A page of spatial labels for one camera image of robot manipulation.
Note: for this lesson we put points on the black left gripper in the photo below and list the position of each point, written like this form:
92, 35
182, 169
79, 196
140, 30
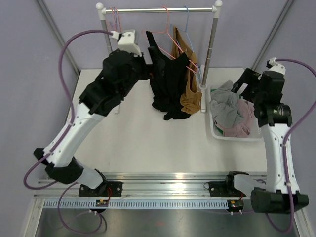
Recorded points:
150, 70

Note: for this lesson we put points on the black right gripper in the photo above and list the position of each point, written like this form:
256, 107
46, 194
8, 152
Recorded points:
249, 77

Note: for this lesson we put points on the pink hanger with black top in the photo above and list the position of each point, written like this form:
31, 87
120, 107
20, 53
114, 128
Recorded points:
175, 42

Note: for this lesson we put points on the grey tank top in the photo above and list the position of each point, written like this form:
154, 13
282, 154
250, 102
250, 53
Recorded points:
224, 105

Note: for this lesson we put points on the black tank top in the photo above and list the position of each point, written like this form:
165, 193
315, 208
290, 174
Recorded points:
167, 89

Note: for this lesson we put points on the mauve pink tank top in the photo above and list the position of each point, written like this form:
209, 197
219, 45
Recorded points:
241, 129

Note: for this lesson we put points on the pink wire hanger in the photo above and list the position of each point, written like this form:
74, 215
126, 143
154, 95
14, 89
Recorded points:
118, 21

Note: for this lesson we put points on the blue hanger with mauve top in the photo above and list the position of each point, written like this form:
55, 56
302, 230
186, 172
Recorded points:
115, 24

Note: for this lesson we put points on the green tank top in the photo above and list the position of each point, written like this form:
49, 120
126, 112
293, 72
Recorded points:
220, 130

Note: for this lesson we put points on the pink hanger with grey top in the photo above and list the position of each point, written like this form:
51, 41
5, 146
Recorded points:
114, 20

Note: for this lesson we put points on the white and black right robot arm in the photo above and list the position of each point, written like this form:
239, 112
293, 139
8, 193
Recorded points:
280, 194

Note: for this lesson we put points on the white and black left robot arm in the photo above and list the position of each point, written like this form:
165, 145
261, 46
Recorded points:
121, 71

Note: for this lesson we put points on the blue hanger with brown top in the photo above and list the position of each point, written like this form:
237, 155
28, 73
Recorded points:
170, 26

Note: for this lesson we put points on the brown tank top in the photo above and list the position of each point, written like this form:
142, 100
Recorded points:
191, 96

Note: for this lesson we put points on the white plastic basket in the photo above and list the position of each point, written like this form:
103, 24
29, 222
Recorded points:
255, 132

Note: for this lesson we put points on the white and metal clothes rack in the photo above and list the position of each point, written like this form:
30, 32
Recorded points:
215, 9

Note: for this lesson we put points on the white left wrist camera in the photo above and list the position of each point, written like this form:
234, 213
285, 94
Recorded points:
127, 41

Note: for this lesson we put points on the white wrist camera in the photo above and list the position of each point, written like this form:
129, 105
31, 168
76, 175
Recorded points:
273, 65
127, 41

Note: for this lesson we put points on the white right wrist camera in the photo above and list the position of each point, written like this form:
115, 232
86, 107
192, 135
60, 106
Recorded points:
273, 65

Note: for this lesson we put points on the right aluminium frame post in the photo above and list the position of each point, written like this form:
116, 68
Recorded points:
273, 32

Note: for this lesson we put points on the aluminium frame post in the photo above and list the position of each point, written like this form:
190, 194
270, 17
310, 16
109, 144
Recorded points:
56, 33
273, 32

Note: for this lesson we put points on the aluminium mounting rail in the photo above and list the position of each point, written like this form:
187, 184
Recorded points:
167, 185

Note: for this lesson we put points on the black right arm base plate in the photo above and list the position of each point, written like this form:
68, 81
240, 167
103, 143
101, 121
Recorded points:
217, 189

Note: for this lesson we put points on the left aluminium frame post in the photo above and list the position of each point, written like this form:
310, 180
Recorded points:
56, 33

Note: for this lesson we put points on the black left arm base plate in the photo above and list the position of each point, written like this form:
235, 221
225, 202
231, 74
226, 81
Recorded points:
113, 188

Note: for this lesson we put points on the white slotted cable duct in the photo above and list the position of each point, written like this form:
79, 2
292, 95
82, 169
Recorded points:
137, 204

